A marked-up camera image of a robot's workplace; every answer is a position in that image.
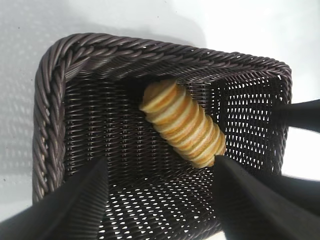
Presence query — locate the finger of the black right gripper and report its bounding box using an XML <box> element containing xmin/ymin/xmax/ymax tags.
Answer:
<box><xmin>273</xmin><ymin>98</ymin><xmax>320</xmax><ymax>132</ymax></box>
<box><xmin>264</xmin><ymin>174</ymin><xmax>320</xmax><ymax>214</ymax></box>

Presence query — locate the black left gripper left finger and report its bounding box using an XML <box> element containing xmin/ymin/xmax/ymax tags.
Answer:
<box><xmin>0</xmin><ymin>156</ymin><xmax>109</xmax><ymax>240</ymax></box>

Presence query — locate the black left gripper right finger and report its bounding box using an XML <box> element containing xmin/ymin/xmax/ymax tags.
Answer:
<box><xmin>214</xmin><ymin>154</ymin><xmax>320</xmax><ymax>240</ymax></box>

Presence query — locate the dark brown woven basket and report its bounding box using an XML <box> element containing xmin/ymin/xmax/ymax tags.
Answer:
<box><xmin>31</xmin><ymin>32</ymin><xmax>293</xmax><ymax>240</ymax></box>

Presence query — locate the long striped bread loaf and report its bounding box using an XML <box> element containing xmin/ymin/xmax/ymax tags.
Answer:
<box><xmin>138</xmin><ymin>79</ymin><xmax>227</xmax><ymax>169</ymax></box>

